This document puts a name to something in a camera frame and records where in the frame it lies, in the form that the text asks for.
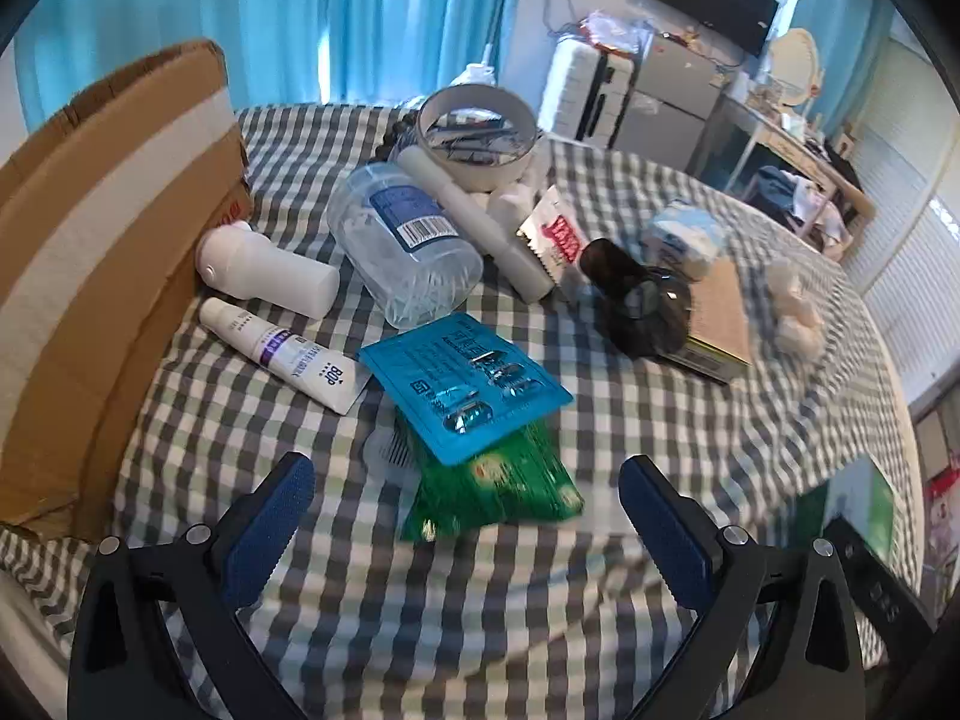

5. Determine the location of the wooden chair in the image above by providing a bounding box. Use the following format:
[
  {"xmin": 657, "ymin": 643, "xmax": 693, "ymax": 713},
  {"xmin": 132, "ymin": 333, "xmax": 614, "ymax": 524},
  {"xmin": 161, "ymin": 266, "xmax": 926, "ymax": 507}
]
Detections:
[{"xmin": 750, "ymin": 157, "xmax": 876, "ymax": 256}]

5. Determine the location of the teal curtain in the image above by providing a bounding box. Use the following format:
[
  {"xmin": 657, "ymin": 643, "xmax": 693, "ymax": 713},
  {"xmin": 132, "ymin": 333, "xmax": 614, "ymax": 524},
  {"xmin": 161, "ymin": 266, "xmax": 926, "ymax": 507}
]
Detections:
[{"xmin": 15, "ymin": 0, "xmax": 526, "ymax": 115}]

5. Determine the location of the grey fridge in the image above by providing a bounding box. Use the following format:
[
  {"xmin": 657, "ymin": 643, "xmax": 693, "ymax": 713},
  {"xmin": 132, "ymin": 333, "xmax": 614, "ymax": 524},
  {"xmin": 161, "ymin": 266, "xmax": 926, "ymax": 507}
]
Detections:
[{"xmin": 611, "ymin": 34, "xmax": 728, "ymax": 173}]

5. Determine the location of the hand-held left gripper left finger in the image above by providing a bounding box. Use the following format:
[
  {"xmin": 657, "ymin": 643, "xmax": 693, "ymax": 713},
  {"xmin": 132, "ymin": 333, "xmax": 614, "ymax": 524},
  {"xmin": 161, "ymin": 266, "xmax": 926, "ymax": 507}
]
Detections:
[{"xmin": 67, "ymin": 452, "xmax": 316, "ymax": 720}]

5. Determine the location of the brown cardboard box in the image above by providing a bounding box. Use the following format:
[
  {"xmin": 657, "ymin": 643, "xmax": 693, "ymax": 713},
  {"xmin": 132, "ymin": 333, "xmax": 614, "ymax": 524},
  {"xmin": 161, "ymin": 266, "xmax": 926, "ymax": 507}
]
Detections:
[{"xmin": 0, "ymin": 39, "xmax": 256, "ymax": 541}]

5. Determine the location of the white louvred wardrobe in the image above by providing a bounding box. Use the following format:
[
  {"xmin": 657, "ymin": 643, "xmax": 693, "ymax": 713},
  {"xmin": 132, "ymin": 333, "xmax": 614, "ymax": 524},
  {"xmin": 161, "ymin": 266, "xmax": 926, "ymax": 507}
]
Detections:
[{"xmin": 840, "ymin": 37, "xmax": 960, "ymax": 406}]

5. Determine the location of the dark bead bracelet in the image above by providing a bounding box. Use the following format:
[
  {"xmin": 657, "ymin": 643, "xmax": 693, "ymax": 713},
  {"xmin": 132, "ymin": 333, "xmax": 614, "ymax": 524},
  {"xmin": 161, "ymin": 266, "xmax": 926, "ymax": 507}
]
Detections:
[{"xmin": 373, "ymin": 120, "xmax": 421, "ymax": 164}]

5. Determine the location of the brown paper box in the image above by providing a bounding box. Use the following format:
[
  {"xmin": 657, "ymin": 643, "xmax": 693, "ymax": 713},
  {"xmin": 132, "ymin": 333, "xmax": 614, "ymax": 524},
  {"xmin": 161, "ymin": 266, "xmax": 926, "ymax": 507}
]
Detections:
[{"xmin": 660, "ymin": 259, "xmax": 753, "ymax": 387}]

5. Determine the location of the red white packaging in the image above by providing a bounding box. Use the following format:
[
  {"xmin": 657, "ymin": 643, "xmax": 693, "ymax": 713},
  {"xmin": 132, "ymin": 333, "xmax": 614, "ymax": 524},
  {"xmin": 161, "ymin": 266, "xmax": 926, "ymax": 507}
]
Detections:
[{"xmin": 921, "ymin": 465, "xmax": 960, "ymax": 578}]

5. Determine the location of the green snack packet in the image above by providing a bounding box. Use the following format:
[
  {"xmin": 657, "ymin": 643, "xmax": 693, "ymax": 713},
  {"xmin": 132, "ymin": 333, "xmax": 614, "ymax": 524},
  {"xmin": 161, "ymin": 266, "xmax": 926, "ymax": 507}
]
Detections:
[{"xmin": 401, "ymin": 420, "xmax": 584, "ymax": 541}]

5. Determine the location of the white plaster figurine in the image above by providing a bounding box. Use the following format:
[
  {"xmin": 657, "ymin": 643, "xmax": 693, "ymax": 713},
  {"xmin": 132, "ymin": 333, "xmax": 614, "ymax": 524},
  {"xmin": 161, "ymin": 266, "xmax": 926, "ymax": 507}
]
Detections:
[{"xmin": 484, "ymin": 165, "xmax": 539, "ymax": 226}]

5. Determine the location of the white plastic bottle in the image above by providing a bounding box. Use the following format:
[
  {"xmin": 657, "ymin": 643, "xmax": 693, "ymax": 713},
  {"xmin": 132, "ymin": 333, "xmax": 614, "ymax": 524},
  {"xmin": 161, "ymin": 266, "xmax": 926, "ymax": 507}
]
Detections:
[{"xmin": 195, "ymin": 221, "xmax": 341, "ymax": 320}]

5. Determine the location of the clear plastic sachet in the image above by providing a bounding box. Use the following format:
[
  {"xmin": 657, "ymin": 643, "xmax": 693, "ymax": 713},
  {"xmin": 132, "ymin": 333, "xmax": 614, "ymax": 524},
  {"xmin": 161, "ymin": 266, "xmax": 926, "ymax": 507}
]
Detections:
[{"xmin": 362, "ymin": 424, "xmax": 421, "ymax": 475}]

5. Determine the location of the white dressing table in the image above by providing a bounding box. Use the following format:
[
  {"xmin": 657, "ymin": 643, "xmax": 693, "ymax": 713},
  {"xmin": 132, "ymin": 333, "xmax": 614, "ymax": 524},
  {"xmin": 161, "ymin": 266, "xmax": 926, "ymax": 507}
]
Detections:
[{"xmin": 690, "ymin": 86, "xmax": 833, "ymax": 196}]

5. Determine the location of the clear plastic cotton swab jar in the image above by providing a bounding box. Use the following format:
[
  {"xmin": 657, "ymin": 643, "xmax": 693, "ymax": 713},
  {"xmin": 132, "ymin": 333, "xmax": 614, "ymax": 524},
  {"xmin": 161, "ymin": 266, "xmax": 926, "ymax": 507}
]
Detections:
[{"xmin": 327, "ymin": 163, "xmax": 485, "ymax": 329}]

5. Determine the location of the long white plastic stick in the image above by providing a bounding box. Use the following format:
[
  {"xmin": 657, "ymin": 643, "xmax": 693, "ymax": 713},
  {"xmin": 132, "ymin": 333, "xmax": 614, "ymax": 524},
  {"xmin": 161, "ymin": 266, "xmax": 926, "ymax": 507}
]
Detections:
[{"xmin": 395, "ymin": 148, "xmax": 556, "ymax": 306}]

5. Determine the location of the white pole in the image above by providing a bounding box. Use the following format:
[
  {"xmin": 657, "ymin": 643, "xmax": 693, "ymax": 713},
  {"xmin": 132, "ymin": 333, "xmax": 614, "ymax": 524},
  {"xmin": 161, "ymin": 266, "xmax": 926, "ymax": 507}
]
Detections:
[{"xmin": 480, "ymin": 0, "xmax": 515, "ymax": 70}]

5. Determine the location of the green white box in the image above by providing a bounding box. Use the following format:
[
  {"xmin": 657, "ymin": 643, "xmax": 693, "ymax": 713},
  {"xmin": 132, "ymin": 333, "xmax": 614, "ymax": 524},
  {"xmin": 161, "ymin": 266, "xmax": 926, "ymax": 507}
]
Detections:
[{"xmin": 795, "ymin": 454, "xmax": 897, "ymax": 563}]

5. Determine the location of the white tape roll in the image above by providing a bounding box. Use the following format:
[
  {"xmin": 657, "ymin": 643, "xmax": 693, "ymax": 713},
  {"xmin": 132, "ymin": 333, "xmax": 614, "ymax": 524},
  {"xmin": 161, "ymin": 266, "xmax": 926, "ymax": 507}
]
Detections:
[{"xmin": 415, "ymin": 85, "xmax": 542, "ymax": 194}]

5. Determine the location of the white sachet red label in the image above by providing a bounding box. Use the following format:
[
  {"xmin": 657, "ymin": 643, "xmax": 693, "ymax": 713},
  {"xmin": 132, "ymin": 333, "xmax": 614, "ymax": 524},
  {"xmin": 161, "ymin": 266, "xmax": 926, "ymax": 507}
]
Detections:
[{"xmin": 516, "ymin": 185, "xmax": 590, "ymax": 286}]

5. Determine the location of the white purple toothpaste tube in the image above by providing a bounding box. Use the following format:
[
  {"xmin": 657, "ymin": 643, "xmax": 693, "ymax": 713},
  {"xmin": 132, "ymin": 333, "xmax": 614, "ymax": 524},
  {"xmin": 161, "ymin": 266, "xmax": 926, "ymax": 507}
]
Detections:
[{"xmin": 199, "ymin": 297, "xmax": 374, "ymax": 416}]

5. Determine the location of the white suitcase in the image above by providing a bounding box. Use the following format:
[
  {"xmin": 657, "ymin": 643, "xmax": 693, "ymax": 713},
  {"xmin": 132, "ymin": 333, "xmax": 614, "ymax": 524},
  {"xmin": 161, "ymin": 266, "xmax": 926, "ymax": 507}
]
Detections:
[{"xmin": 538, "ymin": 37, "xmax": 638, "ymax": 142}]

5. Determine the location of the blue blister pack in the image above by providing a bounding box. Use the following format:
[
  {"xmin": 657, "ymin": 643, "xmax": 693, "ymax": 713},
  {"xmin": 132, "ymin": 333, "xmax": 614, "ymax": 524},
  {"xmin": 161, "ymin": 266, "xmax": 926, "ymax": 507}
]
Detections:
[{"xmin": 358, "ymin": 313, "xmax": 575, "ymax": 466}]

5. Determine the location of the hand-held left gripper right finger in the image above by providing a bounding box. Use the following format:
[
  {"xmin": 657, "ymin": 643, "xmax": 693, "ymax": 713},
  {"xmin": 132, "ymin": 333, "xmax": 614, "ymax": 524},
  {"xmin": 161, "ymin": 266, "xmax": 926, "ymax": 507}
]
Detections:
[{"xmin": 619, "ymin": 454, "xmax": 872, "ymax": 720}]

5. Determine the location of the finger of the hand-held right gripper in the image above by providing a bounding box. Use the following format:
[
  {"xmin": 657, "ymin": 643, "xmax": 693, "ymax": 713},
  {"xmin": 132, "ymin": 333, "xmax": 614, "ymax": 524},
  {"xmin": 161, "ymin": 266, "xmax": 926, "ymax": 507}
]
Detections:
[{"xmin": 823, "ymin": 516, "xmax": 935, "ymax": 667}]

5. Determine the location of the plastic bag with red items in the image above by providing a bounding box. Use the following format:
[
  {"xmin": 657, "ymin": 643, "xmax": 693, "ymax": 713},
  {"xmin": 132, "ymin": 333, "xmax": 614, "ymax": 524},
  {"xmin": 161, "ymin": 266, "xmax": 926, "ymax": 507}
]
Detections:
[{"xmin": 577, "ymin": 11, "xmax": 653, "ymax": 55}]

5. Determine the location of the white oval mirror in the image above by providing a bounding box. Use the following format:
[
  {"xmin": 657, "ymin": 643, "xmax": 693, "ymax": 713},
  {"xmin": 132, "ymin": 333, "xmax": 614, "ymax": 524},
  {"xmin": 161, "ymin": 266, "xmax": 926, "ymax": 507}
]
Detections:
[{"xmin": 769, "ymin": 28, "xmax": 824, "ymax": 110}]

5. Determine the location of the white plush toy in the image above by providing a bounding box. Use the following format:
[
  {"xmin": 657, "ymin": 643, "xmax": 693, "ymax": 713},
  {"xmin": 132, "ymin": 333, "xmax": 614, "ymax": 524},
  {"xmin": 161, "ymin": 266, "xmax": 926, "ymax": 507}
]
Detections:
[{"xmin": 769, "ymin": 256, "xmax": 824, "ymax": 357}]

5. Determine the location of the pile of clothes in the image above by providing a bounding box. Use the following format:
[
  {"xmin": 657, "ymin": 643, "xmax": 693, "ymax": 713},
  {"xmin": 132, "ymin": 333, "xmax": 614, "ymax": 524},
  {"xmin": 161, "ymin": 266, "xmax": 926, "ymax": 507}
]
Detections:
[{"xmin": 750, "ymin": 163, "xmax": 845, "ymax": 245}]

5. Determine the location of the blue white tissue pack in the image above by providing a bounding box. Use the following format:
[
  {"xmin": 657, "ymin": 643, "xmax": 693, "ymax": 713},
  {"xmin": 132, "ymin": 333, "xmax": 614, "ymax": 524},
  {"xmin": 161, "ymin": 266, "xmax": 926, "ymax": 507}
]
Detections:
[{"xmin": 643, "ymin": 200, "xmax": 728, "ymax": 282}]

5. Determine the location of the dark brown bottle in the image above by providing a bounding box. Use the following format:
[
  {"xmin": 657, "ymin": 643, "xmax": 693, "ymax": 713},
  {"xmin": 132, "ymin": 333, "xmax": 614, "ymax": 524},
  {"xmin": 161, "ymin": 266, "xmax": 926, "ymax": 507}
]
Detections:
[{"xmin": 579, "ymin": 238, "xmax": 695, "ymax": 359}]

